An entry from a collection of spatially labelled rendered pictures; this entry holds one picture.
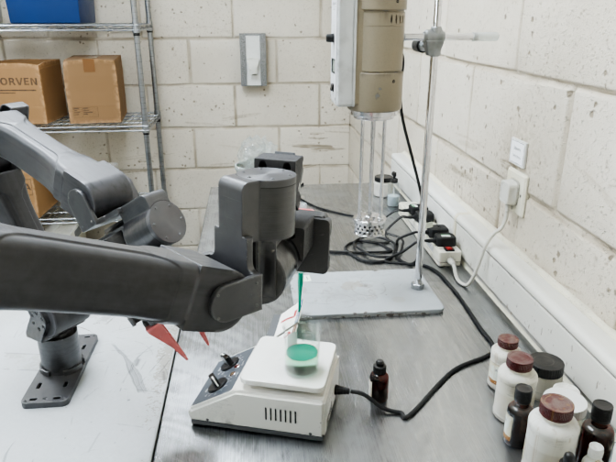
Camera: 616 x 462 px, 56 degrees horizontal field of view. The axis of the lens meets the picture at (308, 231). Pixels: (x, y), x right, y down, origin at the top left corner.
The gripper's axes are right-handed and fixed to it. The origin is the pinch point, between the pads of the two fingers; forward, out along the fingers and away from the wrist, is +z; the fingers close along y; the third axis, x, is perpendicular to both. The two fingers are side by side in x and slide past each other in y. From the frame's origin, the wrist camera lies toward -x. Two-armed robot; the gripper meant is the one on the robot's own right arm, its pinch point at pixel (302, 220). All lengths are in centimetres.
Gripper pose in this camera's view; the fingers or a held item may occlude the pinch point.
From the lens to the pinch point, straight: 74.2
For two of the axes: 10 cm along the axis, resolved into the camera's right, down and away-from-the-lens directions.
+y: -9.8, -1.0, 1.9
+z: 2.2, -3.0, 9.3
